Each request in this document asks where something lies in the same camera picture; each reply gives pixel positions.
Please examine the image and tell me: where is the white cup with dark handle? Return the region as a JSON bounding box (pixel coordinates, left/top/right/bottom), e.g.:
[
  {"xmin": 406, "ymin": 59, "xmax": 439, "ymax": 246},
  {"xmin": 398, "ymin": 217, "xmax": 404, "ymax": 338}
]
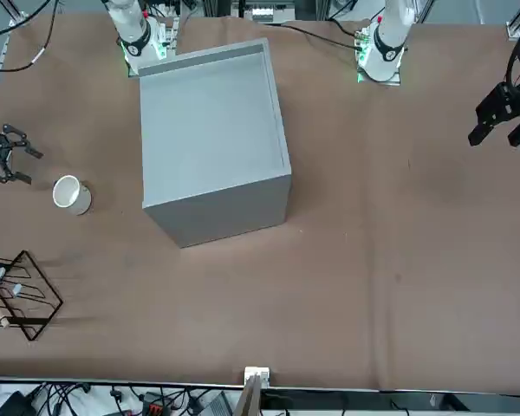
[{"xmin": 51, "ymin": 173, "xmax": 94, "ymax": 217}]

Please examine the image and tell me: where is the gray steel drawer cabinet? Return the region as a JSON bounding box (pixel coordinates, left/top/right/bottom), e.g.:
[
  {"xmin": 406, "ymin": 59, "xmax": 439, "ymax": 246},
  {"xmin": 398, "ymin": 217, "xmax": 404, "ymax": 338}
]
[{"xmin": 137, "ymin": 37, "xmax": 292, "ymax": 249}]

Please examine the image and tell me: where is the large black power brick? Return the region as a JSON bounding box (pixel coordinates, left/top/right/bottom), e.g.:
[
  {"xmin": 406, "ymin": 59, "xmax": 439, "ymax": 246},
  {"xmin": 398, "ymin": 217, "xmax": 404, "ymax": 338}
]
[{"xmin": 0, "ymin": 389, "xmax": 32, "ymax": 416}]

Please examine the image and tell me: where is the red and black device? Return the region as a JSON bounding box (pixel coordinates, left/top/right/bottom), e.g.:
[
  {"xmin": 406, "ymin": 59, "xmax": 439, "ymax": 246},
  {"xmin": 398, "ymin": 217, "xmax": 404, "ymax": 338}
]
[{"xmin": 140, "ymin": 391, "xmax": 177, "ymax": 416}]

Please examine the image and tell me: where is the dark ribbed power adapter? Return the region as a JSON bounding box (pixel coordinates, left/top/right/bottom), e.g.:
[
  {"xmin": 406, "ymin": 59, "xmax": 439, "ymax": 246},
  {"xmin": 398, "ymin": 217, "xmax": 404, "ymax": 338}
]
[{"xmin": 202, "ymin": 391, "xmax": 236, "ymax": 416}]

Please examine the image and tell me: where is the small white socket box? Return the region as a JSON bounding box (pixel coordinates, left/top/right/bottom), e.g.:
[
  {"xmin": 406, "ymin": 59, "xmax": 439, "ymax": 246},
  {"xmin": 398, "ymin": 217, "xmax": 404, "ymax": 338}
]
[{"xmin": 244, "ymin": 366, "xmax": 270, "ymax": 387}]

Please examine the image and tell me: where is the aluminium profile bracket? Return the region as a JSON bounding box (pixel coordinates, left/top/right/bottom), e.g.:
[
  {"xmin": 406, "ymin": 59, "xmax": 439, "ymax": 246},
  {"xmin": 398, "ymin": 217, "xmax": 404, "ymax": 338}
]
[{"xmin": 505, "ymin": 0, "xmax": 520, "ymax": 41}]

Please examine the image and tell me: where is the slotted aluminium edge rail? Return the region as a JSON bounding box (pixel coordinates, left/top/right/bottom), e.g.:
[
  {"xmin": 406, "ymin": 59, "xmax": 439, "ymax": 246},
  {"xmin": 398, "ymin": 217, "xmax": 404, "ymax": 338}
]
[{"xmin": 0, "ymin": 8, "xmax": 29, "ymax": 114}]

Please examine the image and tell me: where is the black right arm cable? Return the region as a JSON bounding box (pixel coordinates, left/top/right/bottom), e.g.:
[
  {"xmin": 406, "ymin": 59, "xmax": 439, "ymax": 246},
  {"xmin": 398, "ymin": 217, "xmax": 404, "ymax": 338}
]
[{"xmin": 0, "ymin": 0, "xmax": 62, "ymax": 73}]

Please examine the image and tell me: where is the black cable across table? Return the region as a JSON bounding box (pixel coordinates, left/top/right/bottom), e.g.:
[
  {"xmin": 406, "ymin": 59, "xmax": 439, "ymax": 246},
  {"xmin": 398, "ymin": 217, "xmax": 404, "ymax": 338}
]
[{"xmin": 259, "ymin": 21, "xmax": 365, "ymax": 49}]

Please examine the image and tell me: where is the aluminium profile post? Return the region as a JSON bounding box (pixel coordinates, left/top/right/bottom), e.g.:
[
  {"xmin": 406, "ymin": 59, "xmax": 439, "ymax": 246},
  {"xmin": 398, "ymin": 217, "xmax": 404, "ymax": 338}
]
[{"xmin": 235, "ymin": 374, "xmax": 262, "ymax": 416}]

